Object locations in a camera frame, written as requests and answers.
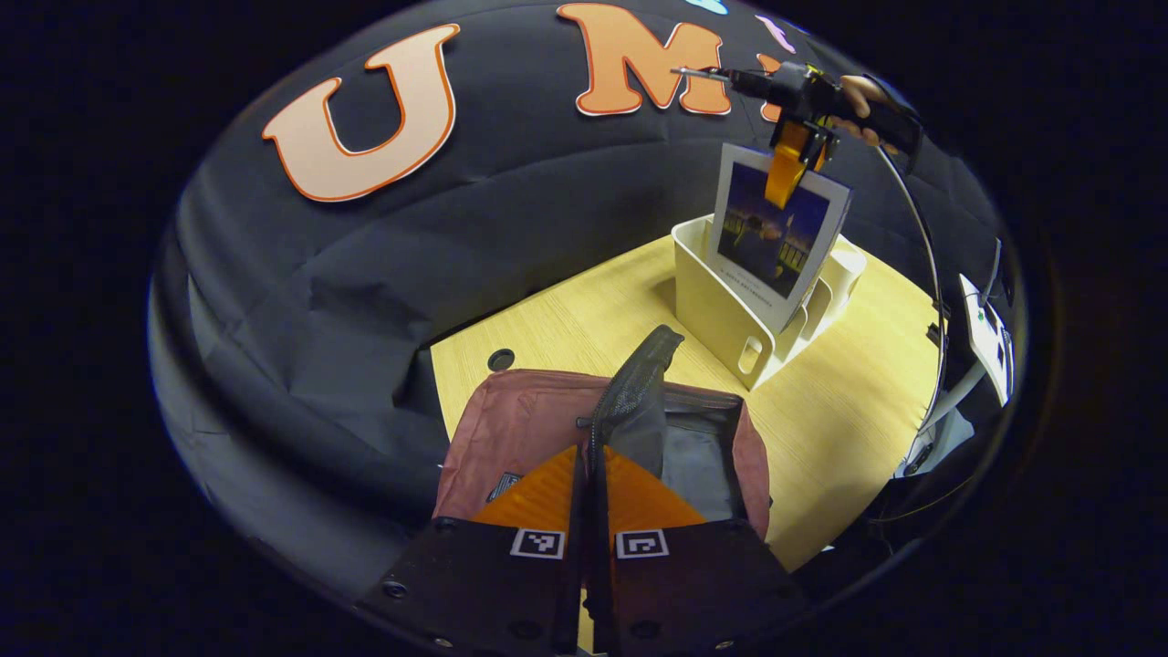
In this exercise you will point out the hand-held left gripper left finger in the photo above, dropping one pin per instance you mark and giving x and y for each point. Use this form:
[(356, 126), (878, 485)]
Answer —
[(577, 511)]

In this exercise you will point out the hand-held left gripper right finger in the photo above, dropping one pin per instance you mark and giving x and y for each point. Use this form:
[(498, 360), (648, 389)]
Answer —
[(604, 511)]

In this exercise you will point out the blue cover book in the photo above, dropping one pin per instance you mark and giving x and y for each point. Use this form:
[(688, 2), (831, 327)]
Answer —
[(766, 237)]

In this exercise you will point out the black backdrop cloth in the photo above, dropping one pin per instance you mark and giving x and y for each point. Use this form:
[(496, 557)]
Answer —
[(511, 201)]

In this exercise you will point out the white electronic box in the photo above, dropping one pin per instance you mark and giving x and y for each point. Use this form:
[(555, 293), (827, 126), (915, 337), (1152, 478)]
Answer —
[(985, 333)]

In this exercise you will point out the maroon schoolbag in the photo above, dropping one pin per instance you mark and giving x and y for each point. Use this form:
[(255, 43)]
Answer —
[(520, 420)]

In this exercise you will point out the white bookshelf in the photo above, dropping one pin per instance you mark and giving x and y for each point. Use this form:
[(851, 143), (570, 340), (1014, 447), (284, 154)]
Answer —
[(712, 301)]

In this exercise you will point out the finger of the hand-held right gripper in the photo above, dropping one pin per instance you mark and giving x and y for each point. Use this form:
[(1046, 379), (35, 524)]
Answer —
[(824, 153), (787, 169)]

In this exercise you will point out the black round desk grommet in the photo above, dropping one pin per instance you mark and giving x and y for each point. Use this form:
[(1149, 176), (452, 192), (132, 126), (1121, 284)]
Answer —
[(500, 359)]

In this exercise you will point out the white metal stand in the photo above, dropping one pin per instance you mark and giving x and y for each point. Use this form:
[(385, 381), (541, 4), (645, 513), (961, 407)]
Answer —
[(949, 401)]

